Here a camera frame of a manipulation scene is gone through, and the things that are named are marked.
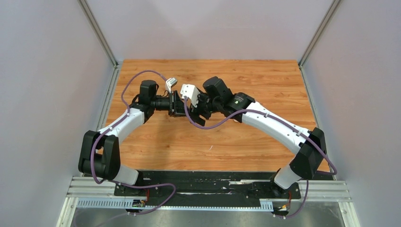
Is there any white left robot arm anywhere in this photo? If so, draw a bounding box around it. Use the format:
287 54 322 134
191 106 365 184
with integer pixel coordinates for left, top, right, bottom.
78 78 185 195

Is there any white slotted cable duct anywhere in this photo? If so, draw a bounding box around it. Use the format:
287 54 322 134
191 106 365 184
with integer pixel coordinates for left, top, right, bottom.
76 200 274 212

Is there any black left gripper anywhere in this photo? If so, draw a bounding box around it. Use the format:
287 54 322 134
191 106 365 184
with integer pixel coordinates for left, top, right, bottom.
151 90 189 118

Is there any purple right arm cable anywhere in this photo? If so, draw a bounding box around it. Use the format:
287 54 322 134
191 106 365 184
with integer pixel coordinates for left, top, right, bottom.
183 96 338 219

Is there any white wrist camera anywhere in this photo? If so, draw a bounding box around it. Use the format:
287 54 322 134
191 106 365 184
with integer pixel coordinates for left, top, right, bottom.
180 84 201 107
165 78 178 93

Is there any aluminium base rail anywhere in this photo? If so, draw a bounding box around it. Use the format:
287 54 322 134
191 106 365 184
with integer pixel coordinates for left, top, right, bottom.
67 177 351 203

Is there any left aluminium frame post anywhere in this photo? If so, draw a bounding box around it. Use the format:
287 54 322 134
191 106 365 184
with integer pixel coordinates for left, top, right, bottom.
77 0 119 68

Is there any right aluminium frame post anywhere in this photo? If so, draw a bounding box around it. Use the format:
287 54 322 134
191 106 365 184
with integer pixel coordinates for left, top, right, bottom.
298 0 342 69

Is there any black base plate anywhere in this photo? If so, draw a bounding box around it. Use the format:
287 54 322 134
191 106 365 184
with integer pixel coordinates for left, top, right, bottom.
113 171 301 208

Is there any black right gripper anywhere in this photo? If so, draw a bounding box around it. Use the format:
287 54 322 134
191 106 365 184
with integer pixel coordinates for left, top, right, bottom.
186 89 222 126

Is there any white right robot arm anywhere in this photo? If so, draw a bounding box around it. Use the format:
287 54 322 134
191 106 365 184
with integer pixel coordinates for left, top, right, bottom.
180 77 327 198

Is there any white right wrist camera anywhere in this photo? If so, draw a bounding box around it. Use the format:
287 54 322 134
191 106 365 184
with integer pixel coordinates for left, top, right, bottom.
180 84 201 107

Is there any aluminium frame post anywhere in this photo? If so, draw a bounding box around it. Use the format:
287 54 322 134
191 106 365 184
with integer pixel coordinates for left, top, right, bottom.
77 0 119 68
298 0 342 69

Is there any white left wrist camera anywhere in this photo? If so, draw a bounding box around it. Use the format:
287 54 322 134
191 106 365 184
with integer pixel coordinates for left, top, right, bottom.
165 78 178 93

